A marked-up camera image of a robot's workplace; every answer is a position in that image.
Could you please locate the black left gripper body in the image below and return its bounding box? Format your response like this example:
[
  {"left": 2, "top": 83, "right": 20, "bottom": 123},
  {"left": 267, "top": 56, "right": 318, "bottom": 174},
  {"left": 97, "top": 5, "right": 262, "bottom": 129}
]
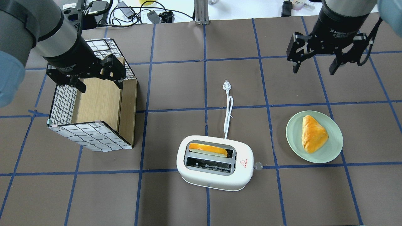
[{"left": 46, "top": 47, "right": 109, "bottom": 86}]

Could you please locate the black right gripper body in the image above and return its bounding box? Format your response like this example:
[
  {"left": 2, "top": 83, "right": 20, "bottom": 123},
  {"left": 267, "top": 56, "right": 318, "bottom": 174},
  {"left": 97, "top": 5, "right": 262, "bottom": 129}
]
[{"left": 286, "top": 27, "right": 376, "bottom": 62}]

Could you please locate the white two-slot toaster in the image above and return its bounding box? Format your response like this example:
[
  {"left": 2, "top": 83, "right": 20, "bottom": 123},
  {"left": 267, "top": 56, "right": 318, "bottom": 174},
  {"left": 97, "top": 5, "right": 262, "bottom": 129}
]
[{"left": 176, "top": 135, "right": 263, "bottom": 191}]

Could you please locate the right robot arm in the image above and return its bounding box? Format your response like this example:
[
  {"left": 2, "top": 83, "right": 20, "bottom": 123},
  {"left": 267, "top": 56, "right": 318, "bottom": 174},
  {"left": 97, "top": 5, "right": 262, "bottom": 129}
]
[{"left": 286, "top": 0, "right": 402, "bottom": 75}]

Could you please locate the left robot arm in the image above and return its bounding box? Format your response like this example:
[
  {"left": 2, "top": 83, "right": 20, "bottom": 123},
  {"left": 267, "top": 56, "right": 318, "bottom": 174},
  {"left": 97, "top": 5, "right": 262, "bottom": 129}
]
[{"left": 0, "top": 0, "right": 126, "bottom": 107}]

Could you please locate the toast slice in toaster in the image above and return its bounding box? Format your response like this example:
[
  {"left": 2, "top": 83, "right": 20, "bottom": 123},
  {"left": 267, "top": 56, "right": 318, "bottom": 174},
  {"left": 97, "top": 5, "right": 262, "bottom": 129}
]
[{"left": 188, "top": 143, "right": 228, "bottom": 158}]

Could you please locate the black power adapter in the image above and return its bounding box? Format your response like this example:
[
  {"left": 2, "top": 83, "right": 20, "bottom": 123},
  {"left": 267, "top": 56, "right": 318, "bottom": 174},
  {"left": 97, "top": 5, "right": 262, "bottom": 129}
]
[{"left": 117, "top": 1, "right": 136, "bottom": 19}]

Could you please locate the golden pastry on plate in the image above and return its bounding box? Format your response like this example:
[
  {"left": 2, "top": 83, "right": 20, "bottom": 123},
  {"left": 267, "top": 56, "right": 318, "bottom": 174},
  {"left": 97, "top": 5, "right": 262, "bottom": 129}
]
[{"left": 301, "top": 115, "right": 329, "bottom": 153}]

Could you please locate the pale green plate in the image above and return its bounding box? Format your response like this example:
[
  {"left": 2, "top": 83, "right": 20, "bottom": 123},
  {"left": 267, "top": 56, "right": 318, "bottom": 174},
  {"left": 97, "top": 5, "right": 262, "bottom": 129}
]
[{"left": 285, "top": 110, "right": 343, "bottom": 164}]

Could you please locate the wire basket with wooden shelf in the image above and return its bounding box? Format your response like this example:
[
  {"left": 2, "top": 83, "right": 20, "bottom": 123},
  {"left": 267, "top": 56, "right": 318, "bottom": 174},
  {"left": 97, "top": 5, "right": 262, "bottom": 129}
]
[{"left": 46, "top": 38, "right": 138, "bottom": 152}]

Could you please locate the white toaster power cable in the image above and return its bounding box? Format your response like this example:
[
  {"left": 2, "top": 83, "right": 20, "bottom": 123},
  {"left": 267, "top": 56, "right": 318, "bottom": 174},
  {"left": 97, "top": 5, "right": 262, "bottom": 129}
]
[{"left": 222, "top": 80, "right": 234, "bottom": 139}]

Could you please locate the aluminium frame post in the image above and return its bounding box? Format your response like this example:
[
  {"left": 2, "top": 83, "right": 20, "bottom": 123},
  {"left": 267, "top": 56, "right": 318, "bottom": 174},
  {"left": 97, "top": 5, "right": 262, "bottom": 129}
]
[{"left": 194, "top": 0, "right": 210, "bottom": 25}]

